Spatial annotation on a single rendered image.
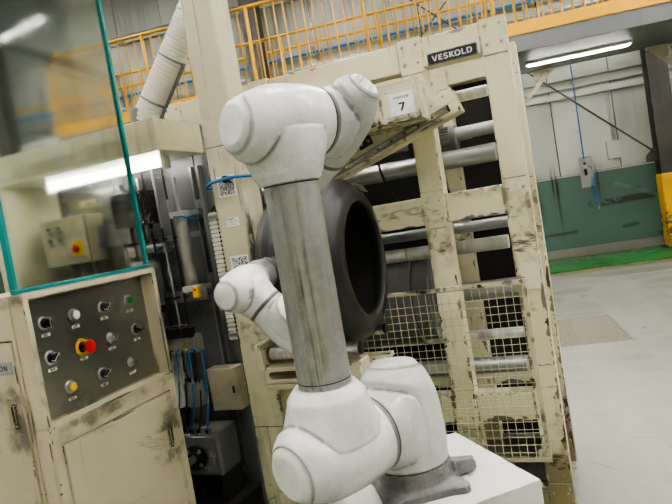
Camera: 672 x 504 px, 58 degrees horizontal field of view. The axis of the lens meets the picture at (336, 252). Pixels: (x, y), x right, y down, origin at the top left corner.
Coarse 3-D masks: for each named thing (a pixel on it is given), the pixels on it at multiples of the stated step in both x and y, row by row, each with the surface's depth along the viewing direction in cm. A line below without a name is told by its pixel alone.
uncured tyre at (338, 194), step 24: (336, 192) 199; (360, 192) 216; (264, 216) 200; (336, 216) 192; (360, 216) 234; (264, 240) 195; (336, 240) 189; (360, 240) 239; (336, 264) 188; (360, 264) 240; (384, 264) 229; (336, 288) 188; (360, 288) 238; (384, 288) 225; (360, 312) 198; (360, 336) 204
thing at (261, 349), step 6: (264, 342) 210; (270, 342) 214; (258, 348) 207; (264, 348) 208; (258, 354) 207; (264, 354) 209; (258, 360) 208; (264, 360) 208; (282, 360) 220; (258, 366) 208; (264, 366) 208
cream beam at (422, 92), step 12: (384, 84) 220; (396, 84) 218; (408, 84) 217; (420, 84) 220; (384, 96) 220; (420, 96) 217; (432, 96) 238; (384, 108) 221; (420, 108) 216; (384, 120) 221; (396, 120) 220; (408, 120) 220; (420, 120) 225; (372, 132) 235
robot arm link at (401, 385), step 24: (384, 360) 128; (408, 360) 124; (384, 384) 120; (408, 384) 120; (432, 384) 124; (408, 408) 118; (432, 408) 122; (408, 432) 117; (432, 432) 121; (408, 456) 117; (432, 456) 121
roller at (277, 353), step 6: (348, 342) 200; (354, 342) 199; (360, 342) 199; (270, 348) 212; (276, 348) 210; (348, 348) 199; (354, 348) 198; (360, 348) 198; (270, 354) 210; (276, 354) 209; (282, 354) 208; (288, 354) 207; (348, 354) 200; (354, 354) 200; (270, 360) 211; (276, 360) 211
